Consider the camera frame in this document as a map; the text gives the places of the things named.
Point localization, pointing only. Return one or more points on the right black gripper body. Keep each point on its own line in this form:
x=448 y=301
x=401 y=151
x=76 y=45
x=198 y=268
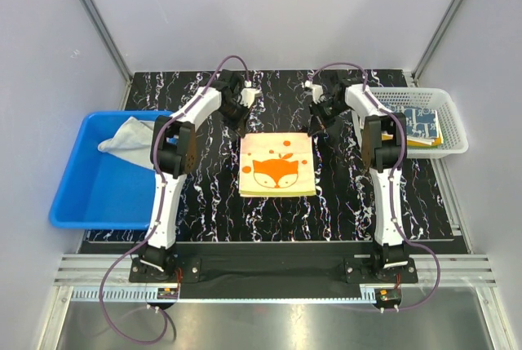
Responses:
x=325 y=112

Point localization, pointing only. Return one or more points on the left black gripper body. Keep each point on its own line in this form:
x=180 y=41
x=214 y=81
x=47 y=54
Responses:
x=234 y=113

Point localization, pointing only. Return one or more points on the cream orange patterned towel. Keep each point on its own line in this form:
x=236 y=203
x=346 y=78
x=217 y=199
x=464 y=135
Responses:
x=276 y=165

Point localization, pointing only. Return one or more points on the blue white patterned towel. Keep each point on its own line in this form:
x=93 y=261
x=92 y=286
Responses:
x=420 y=122

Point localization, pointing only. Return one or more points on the green microfiber towel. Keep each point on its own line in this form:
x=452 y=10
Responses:
x=439 y=140

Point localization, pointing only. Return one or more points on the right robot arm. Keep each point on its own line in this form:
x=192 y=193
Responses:
x=383 y=150

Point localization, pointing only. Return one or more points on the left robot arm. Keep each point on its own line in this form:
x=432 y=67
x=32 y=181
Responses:
x=174 y=156

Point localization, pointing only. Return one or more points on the grey white towel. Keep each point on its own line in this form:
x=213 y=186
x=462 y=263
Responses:
x=132 y=142

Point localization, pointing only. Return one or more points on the white perforated plastic basket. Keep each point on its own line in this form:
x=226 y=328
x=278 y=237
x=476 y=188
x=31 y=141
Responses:
x=440 y=121

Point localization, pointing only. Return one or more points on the blue plastic bin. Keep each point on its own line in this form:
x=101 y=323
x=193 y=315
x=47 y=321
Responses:
x=98 y=190

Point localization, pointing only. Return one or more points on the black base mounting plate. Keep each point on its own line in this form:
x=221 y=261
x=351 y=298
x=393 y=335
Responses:
x=272 y=271

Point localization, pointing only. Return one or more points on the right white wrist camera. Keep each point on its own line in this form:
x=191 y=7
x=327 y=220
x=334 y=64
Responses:
x=316 y=91

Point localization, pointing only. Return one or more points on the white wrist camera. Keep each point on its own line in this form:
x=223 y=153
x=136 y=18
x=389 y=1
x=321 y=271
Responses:
x=249 y=94
x=316 y=91

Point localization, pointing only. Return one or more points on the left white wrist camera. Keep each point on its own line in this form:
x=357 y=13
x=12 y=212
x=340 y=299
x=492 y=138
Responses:
x=249 y=94

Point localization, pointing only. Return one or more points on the aluminium frame rail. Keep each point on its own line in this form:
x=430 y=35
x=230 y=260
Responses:
x=90 y=276

